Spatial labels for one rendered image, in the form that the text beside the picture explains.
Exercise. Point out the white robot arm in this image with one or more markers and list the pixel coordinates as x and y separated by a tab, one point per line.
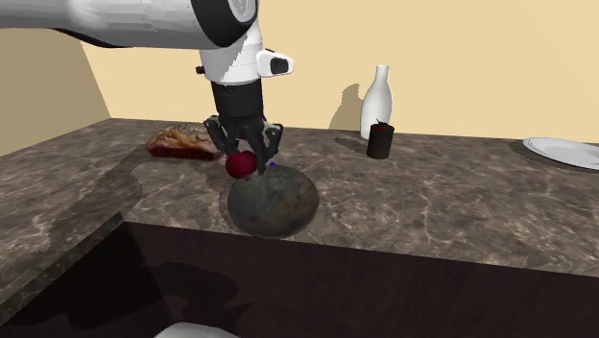
140	21

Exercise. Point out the dark grey bowl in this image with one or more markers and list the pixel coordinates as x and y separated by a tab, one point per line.
276	206

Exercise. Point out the white bottle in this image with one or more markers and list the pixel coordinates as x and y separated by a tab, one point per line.
377	105

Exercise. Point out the black cylinder jar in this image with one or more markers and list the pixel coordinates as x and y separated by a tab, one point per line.
380	140

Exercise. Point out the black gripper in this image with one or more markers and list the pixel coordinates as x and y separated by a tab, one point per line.
237	105

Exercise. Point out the slice of pie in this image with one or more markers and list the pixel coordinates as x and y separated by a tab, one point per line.
180	142

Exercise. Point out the white plate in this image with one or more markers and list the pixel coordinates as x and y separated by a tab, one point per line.
566	152

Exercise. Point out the dark red round fruit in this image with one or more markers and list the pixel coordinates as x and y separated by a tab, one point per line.
240	164

